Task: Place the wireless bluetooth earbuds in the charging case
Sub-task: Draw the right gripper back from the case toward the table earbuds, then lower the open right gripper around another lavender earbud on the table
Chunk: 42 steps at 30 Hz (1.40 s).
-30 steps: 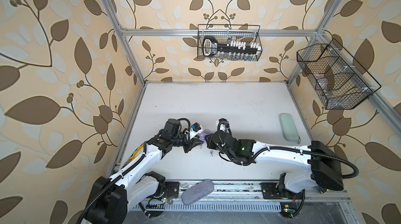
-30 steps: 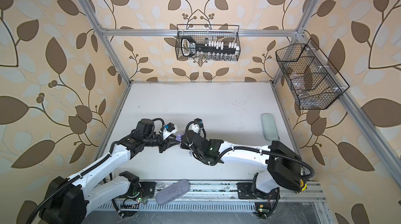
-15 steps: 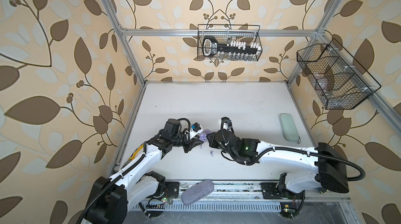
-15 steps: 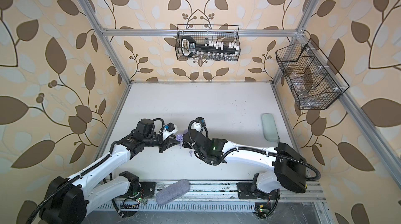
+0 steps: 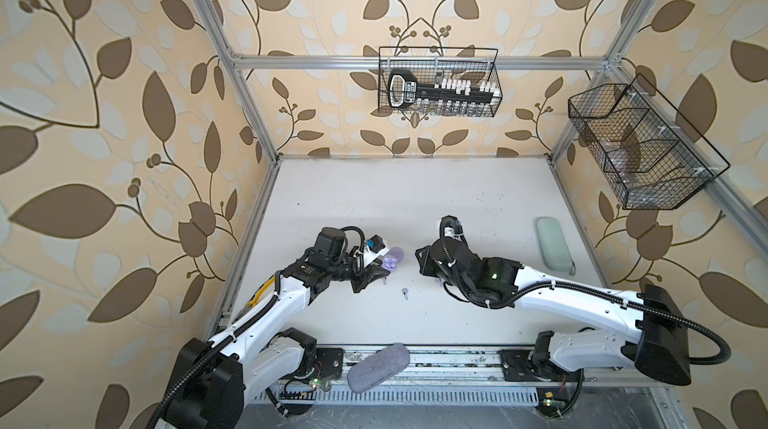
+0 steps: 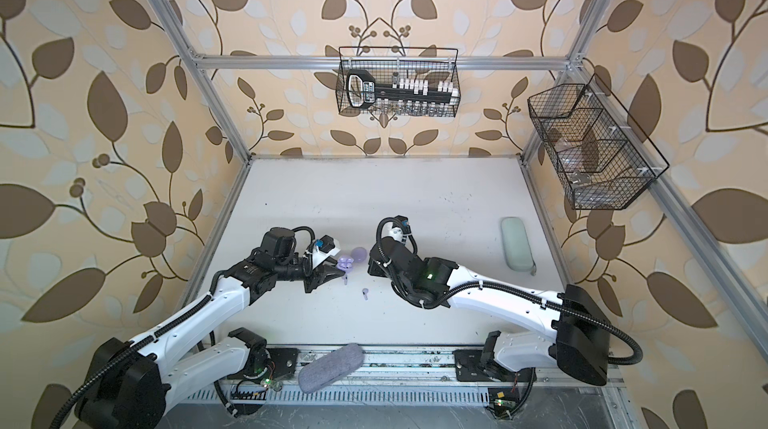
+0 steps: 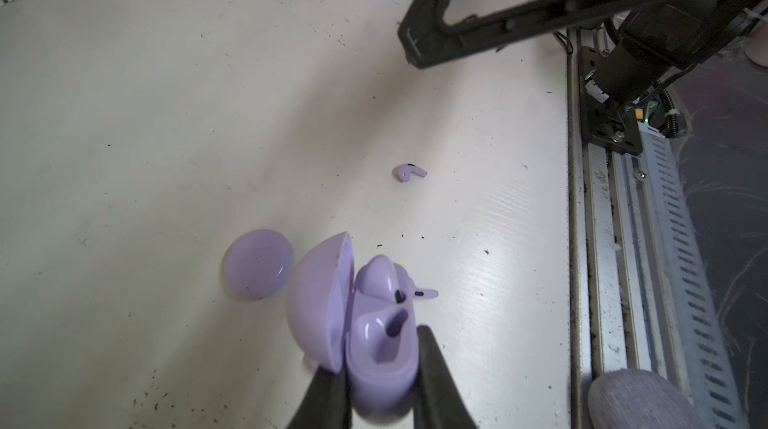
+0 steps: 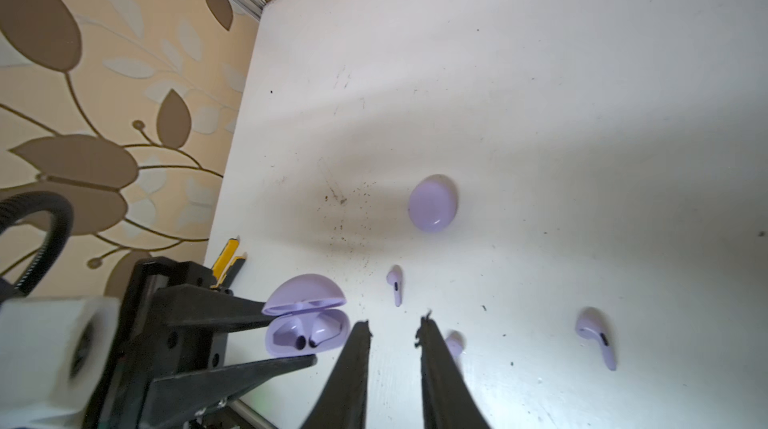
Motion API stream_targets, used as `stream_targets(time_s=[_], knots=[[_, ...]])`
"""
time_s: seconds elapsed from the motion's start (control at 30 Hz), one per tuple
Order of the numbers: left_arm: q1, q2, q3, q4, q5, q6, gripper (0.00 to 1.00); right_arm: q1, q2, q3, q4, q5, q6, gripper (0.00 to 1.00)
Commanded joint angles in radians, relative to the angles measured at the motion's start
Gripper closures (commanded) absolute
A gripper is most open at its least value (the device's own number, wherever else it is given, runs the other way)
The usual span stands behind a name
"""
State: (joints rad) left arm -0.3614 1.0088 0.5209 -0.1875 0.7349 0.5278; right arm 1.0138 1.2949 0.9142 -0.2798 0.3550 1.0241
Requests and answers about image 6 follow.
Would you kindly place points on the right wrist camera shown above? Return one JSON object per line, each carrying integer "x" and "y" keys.
{"x": 400, "y": 229}

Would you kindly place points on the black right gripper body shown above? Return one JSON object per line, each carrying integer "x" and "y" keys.
{"x": 375, "y": 269}

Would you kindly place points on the purple round charging case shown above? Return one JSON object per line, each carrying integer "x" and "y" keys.
{"x": 348, "y": 262}

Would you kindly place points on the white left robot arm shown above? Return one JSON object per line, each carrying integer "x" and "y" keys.
{"x": 134, "y": 383}

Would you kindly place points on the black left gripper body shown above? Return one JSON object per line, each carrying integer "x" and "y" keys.
{"x": 295, "y": 271}

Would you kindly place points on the black wire basket right wall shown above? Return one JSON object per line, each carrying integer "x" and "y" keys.
{"x": 600, "y": 153}

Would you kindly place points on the black wire basket wall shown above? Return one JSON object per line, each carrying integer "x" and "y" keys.
{"x": 600, "y": 153}
{"x": 431, "y": 62}

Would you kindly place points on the grey felt glasses case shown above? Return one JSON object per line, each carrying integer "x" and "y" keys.
{"x": 331, "y": 368}

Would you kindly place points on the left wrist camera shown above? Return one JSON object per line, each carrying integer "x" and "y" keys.
{"x": 323, "y": 250}

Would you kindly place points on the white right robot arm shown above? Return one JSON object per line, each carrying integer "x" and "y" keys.
{"x": 563, "y": 329}

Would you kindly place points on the black socket holder rail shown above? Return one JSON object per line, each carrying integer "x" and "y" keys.
{"x": 397, "y": 93}

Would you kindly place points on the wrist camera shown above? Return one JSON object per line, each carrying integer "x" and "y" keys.
{"x": 400, "y": 229}
{"x": 323, "y": 250}

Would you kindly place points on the black wire basket back wall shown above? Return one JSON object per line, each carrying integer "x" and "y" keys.
{"x": 431, "y": 62}

